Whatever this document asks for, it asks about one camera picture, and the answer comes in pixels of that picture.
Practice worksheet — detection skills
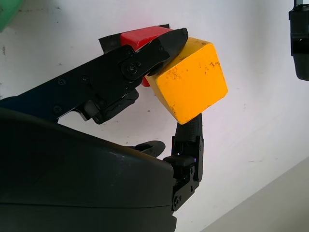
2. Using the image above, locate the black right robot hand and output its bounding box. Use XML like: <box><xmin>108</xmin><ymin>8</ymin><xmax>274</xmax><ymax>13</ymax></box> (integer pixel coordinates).
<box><xmin>0</xmin><ymin>28</ymin><xmax>205</xmax><ymax>232</ymax></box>

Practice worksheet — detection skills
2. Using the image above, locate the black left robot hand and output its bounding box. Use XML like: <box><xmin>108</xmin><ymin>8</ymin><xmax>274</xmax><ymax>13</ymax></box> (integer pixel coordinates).
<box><xmin>289</xmin><ymin>3</ymin><xmax>309</xmax><ymax>82</ymax></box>

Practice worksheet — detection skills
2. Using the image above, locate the yellow wooden cube block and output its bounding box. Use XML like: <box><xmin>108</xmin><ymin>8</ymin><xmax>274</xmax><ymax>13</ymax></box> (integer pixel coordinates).
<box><xmin>144</xmin><ymin>37</ymin><xmax>229</xmax><ymax>125</ymax></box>

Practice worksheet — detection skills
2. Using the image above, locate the red wooden cube block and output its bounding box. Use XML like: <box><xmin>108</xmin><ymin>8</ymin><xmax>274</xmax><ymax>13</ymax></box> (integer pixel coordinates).
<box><xmin>120</xmin><ymin>26</ymin><xmax>175</xmax><ymax>87</ymax></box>

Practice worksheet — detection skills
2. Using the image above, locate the green wooden cube block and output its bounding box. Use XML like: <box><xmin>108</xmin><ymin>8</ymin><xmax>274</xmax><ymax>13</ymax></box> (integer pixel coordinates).
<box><xmin>0</xmin><ymin>0</ymin><xmax>25</xmax><ymax>32</ymax></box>

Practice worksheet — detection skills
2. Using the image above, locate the black tape strip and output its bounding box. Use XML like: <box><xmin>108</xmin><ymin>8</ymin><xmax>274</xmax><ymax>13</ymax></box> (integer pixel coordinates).
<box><xmin>98</xmin><ymin>23</ymin><xmax>171</xmax><ymax>55</ymax></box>

